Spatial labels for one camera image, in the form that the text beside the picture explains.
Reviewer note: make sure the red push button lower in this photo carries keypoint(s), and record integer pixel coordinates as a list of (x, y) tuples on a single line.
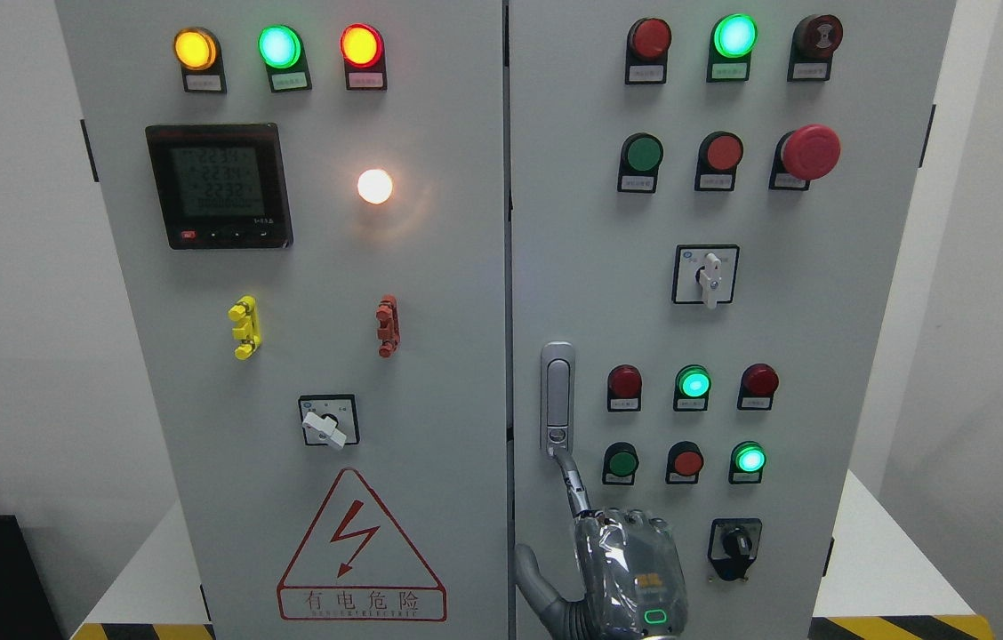
[(685, 462)]

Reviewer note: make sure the red electric hazard warning sticker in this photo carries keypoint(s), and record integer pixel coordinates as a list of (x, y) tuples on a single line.
[(356, 564)]

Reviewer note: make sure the green indicator light top right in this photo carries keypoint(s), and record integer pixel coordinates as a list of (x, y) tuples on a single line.
[(733, 39)]

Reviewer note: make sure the green push button upper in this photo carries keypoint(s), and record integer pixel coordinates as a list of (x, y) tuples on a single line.
[(640, 158)]

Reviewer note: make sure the red indicator light middle left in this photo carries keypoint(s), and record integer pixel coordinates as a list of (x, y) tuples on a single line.
[(623, 389)]

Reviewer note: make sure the red emergency stop mushroom button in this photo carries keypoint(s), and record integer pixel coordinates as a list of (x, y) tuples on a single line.
[(804, 155)]

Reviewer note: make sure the green lit button lower right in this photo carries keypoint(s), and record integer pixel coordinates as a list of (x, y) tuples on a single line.
[(746, 464)]

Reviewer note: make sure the white glowing indicator light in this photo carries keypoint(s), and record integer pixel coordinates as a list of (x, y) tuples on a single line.
[(375, 186)]

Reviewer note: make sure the black rotary knob switch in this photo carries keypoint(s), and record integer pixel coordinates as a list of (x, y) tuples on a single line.
[(733, 546)]

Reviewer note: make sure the red terminal connector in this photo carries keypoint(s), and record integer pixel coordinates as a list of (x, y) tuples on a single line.
[(388, 328)]

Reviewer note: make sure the yellow terminal connector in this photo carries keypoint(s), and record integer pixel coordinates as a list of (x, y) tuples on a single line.
[(246, 327)]

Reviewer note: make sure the red push button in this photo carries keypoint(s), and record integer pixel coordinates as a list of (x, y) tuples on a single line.
[(718, 157), (685, 462)]

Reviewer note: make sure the red indicator light top right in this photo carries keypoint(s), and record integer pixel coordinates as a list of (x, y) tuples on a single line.
[(647, 47)]

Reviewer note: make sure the left white rotary selector switch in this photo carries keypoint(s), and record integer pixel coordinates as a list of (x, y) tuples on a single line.
[(329, 420)]

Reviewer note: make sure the green indicator light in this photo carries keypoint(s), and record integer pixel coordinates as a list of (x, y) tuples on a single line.
[(733, 39), (692, 389), (284, 59)]

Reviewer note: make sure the red indicator light middle right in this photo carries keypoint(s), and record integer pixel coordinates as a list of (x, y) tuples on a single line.
[(758, 384)]

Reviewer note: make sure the left grey cabinet door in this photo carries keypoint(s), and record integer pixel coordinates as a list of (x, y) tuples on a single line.
[(432, 417)]

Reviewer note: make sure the red indicator light top left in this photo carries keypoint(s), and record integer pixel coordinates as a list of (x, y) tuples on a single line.
[(363, 55)]

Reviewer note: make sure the red indicator light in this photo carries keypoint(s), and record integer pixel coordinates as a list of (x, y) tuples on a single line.
[(623, 389), (647, 47), (758, 384), (363, 55)]

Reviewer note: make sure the dark red buzzer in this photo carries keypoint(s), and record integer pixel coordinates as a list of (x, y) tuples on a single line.
[(814, 42)]

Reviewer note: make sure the green indicator light middle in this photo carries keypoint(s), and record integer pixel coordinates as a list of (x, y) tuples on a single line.
[(692, 389)]

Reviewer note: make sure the yellow indicator light top left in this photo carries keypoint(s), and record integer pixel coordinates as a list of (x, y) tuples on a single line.
[(198, 52)]

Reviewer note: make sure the green indicator light top left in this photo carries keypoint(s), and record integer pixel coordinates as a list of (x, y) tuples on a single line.
[(284, 59)]

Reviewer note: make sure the right white rotary selector switch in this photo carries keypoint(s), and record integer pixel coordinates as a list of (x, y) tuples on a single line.
[(704, 274)]

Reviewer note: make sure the grey cabinet door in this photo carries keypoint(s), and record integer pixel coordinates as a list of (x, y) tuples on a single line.
[(432, 417), (594, 267)]

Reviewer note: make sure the silver cabinet door handle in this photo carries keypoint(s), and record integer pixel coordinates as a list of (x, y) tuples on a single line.
[(556, 425)]

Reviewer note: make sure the white rotary selector switch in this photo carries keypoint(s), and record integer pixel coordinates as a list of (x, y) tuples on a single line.
[(329, 420), (704, 274)]

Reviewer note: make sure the red push button upper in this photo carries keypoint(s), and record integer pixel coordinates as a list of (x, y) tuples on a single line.
[(718, 157)]

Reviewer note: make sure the right grey cabinet door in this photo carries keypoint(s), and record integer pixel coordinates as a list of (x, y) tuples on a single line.
[(594, 267)]

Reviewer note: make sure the black digital power meter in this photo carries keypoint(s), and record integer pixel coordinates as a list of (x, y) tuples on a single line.
[(221, 186)]

